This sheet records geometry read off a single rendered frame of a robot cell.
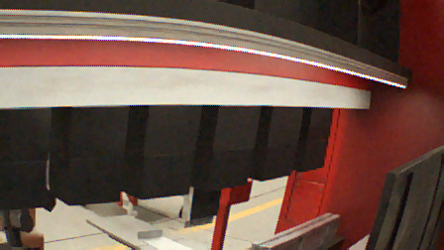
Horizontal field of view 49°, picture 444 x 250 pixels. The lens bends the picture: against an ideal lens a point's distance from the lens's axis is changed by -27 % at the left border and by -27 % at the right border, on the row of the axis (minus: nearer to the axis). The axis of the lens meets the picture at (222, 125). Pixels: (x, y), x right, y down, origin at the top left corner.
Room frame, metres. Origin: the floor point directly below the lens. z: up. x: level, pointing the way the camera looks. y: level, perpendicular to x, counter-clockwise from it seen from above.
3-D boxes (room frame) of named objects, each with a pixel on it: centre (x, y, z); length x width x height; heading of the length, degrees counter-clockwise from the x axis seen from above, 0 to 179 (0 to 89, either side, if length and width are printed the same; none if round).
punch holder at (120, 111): (0.95, 0.22, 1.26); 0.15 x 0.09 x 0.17; 147
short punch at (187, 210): (1.26, 0.02, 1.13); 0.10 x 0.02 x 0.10; 147
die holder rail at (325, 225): (1.72, -0.29, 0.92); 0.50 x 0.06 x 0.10; 147
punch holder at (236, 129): (1.29, 0.00, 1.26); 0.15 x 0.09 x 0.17; 147
